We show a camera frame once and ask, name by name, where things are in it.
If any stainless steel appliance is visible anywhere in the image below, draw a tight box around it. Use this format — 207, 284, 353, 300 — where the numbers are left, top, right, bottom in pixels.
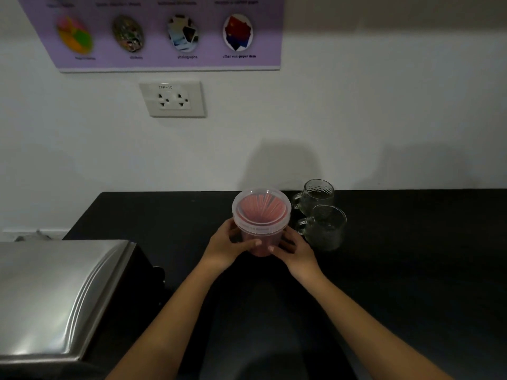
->
0, 240, 166, 380

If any clear glass mug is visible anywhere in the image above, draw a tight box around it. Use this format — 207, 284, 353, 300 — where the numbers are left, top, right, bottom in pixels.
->
292, 179, 335, 216
295, 205, 348, 251

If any white wall power outlet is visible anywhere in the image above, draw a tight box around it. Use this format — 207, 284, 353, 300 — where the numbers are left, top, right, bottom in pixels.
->
139, 81, 207, 118

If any purple wall poster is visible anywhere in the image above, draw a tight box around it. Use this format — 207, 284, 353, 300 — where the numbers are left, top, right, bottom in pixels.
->
16, 0, 286, 73

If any person's left forearm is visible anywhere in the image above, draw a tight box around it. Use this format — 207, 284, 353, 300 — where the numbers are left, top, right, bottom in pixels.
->
105, 260, 222, 380

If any person's right forearm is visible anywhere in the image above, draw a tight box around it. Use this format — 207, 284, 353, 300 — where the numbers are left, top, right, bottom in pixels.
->
295, 271, 454, 380

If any person's right hand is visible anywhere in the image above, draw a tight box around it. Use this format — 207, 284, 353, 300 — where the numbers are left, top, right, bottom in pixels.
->
266, 225, 322, 282

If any person's left hand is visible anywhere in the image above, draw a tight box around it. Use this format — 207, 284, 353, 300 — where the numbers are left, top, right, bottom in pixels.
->
201, 218, 263, 273

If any clear lidded plastic container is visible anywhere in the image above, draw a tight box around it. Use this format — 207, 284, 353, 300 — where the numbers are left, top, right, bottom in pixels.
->
232, 187, 292, 258

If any bundle of pink sticks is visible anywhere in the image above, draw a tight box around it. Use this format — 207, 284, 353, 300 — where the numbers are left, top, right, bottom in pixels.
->
239, 194, 287, 226

